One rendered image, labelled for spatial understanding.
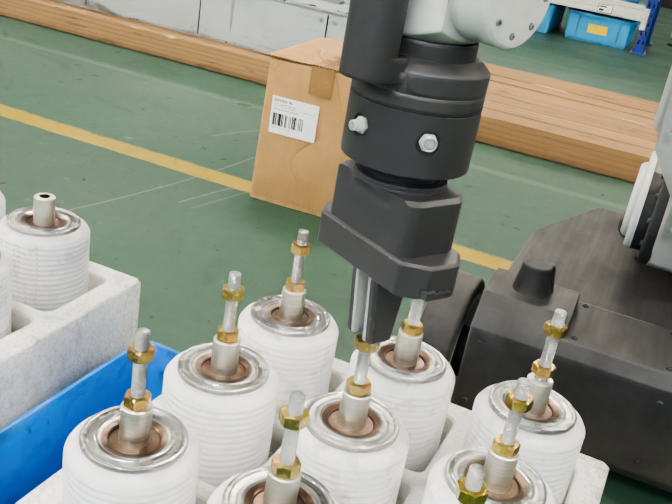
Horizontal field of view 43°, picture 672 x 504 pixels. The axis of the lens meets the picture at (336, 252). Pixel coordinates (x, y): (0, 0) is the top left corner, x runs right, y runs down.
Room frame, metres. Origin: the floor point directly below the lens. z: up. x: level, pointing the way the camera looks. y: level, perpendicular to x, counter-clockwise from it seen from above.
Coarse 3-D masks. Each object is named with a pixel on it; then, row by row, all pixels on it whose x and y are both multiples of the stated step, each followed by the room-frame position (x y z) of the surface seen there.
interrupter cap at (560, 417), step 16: (496, 384) 0.65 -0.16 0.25; (512, 384) 0.66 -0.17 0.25; (496, 400) 0.62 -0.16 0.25; (560, 400) 0.64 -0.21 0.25; (528, 416) 0.61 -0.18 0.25; (544, 416) 0.62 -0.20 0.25; (560, 416) 0.62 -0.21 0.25; (576, 416) 0.62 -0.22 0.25; (544, 432) 0.59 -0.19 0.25; (560, 432) 0.59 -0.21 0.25
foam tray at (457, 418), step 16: (336, 368) 0.75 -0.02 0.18; (336, 384) 0.74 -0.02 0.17; (160, 400) 0.64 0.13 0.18; (448, 416) 0.70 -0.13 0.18; (464, 416) 0.70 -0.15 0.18; (272, 432) 0.64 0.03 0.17; (448, 432) 0.70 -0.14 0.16; (464, 432) 0.68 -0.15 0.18; (272, 448) 0.64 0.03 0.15; (448, 448) 0.65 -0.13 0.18; (432, 464) 0.62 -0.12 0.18; (576, 464) 0.66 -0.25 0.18; (592, 464) 0.66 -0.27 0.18; (48, 480) 0.52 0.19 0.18; (416, 480) 0.59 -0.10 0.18; (576, 480) 0.63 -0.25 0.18; (592, 480) 0.64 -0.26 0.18; (32, 496) 0.50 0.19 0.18; (48, 496) 0.50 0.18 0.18; (208, 496) 0.53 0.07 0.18; (400, 496) 0.59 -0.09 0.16; (416, 496) 0.57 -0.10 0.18; (576, 496) 0.61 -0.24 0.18; (592, 496) 0.61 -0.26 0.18
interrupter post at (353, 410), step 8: (344, 392) 0.55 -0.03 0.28; (344, 400) 0.55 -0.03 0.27; (352, 400) 0.55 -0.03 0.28; (360, 400) 0.55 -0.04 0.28; (368, 400) 0.55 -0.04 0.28; (344, 408) 0.55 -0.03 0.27; (352, 408) 0.55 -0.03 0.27; (360, 408) 0.55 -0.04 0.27; (368, 408) 0.56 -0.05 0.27; (344, 416) 0.55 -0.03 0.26; (352, 416) 0.55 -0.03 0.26; (360, 416) 0.55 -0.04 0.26; (344, 424) 0.55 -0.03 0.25; (352, 424) 0.55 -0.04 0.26; (360, 424) 0.55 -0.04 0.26
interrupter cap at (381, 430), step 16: (320, 400) 0.58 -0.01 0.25; (336, 400) 0.58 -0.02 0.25; (320, 416) 0.55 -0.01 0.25; (336, 416) 0.56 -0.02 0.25; (368, 416) 0.57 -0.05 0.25; (384, 416) 0.57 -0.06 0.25; (320, 432) 0.53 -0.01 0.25; (336, 432) 0.54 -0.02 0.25; (352, 432) 0.55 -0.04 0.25; (368, 432) 0.55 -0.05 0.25; (384, 432) 0.55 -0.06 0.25; (336, 448) 0.52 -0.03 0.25; (352, 448) 0.52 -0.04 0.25; (368, 448) 0.52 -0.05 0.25; (384, 448) 0.53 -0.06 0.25
